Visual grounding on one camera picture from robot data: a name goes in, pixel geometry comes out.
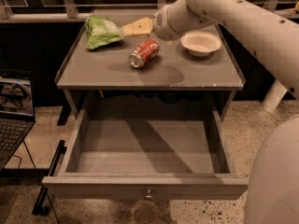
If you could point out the black laptop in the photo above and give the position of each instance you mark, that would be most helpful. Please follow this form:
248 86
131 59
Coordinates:
17 113

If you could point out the green chip bag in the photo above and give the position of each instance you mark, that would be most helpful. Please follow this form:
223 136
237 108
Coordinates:
101 32

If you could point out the open grey top drawer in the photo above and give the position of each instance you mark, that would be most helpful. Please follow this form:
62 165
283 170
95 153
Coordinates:
121 158

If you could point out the metal drawer knob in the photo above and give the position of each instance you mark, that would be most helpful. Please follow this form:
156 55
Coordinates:
148 195

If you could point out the grey cabinet with top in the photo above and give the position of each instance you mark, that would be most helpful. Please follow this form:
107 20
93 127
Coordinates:
174 69

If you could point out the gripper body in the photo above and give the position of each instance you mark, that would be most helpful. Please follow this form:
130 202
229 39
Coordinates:
163 25

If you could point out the red coke can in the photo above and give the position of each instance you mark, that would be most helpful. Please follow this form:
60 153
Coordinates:
143 53

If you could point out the white bowl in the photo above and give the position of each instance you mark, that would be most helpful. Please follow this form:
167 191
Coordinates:
200 44

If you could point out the metal window railing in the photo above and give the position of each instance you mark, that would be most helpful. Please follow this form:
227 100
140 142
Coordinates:
75 10

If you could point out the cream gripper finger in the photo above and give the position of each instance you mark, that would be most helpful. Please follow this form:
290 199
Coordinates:
128 29

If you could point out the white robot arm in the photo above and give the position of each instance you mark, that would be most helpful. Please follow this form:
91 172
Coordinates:
273 190

